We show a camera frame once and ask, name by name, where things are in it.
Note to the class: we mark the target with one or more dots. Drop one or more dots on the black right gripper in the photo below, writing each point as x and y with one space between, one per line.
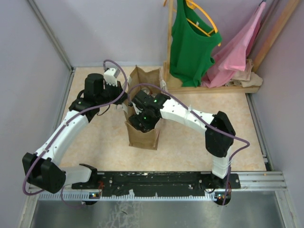
136 120

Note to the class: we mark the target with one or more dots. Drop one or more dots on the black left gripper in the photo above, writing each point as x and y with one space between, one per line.
118 90

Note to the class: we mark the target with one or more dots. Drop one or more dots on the tan canvas tote bag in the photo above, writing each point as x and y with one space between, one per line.
138 139

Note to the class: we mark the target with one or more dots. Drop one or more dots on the red coke can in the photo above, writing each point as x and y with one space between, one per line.
146 90

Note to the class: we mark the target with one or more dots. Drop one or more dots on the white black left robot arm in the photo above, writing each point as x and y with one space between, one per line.
42 168

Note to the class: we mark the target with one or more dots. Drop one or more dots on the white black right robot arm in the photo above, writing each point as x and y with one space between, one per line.
209 125

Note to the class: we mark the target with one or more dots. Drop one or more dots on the wooden clothes rack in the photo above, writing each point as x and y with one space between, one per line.
278 15

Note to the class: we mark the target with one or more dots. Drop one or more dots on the green tank top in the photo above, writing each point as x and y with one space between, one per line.
192 44

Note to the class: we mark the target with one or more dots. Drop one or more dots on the pink shirt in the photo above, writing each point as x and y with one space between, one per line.
234 55

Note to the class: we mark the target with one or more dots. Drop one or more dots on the beige cloth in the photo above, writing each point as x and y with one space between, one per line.
246 78

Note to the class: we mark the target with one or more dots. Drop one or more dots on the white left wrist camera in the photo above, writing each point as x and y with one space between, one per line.
110 76

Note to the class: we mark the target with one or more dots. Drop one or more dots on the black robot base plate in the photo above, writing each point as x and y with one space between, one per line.
161 184

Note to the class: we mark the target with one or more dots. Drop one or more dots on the aluminium frame rail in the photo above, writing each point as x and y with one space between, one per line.
249 181

